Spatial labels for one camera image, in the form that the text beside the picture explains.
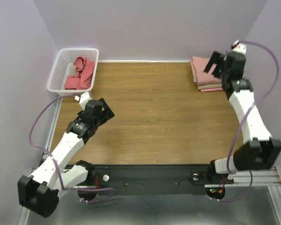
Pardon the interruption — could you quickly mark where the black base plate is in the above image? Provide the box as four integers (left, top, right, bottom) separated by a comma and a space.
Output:
78, 164, 233, 200

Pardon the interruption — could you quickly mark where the pink printed t shirt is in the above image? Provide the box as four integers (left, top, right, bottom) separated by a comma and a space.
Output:
189, 57, 222, 90

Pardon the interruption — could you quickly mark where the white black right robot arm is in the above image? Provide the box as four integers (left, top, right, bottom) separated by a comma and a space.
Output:
204, 50, 281, 183

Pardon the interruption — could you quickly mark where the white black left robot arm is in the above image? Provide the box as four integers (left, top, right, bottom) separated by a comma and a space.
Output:
17, 94, 115, 218

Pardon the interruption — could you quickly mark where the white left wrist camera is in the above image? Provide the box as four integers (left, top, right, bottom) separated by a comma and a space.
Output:
74, 91, 92, 110

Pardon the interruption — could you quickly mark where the folded pink t shirt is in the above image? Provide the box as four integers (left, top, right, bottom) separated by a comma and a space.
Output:
200, 88, 223, 92

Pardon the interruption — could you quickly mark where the white round knob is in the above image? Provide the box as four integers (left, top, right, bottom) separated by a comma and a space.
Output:
103, 174, 110, 182

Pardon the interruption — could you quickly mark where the white plastic basket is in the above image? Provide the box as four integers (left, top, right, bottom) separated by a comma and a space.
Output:
47, 47, 99, 96

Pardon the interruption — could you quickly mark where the silver round knob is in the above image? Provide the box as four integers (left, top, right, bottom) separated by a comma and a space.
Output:
192, 173, 200, 182

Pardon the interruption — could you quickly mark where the circuit board with leds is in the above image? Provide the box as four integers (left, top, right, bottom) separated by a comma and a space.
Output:
205, 187, 226, 200

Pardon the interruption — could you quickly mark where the crumpled red t shirt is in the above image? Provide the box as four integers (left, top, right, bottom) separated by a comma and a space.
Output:
64, 55, 95, 90

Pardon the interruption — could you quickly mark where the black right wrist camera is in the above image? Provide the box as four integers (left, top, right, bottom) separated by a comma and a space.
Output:
224, 40, 247, 73

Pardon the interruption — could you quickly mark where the aluminium frame rail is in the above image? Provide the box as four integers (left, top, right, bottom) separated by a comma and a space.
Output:
16, 96, 281, 225

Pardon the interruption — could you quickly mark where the folded beige t shirt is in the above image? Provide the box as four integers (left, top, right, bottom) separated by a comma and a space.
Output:
197, 84, 222, 90

